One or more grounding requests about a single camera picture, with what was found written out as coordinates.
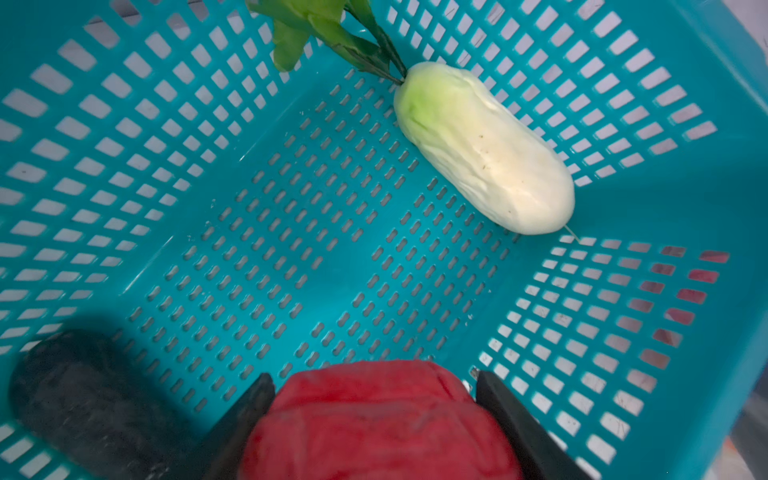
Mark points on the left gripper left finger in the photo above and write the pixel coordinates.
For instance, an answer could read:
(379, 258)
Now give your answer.
(218, 454)

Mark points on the red bell pepper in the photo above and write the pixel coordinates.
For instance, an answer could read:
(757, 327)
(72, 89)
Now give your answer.
(377, 420)

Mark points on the dark green cucumber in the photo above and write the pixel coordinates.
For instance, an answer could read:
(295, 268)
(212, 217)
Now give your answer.
(82, 395)

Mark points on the green leafy vegetable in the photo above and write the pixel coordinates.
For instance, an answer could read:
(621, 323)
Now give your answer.
(295, 22)

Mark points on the teal plastic basket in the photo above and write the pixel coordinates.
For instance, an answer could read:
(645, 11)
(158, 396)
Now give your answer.
(164, 184)

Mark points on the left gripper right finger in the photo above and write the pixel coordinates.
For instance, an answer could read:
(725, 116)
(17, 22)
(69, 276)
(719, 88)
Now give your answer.
(540, 457)

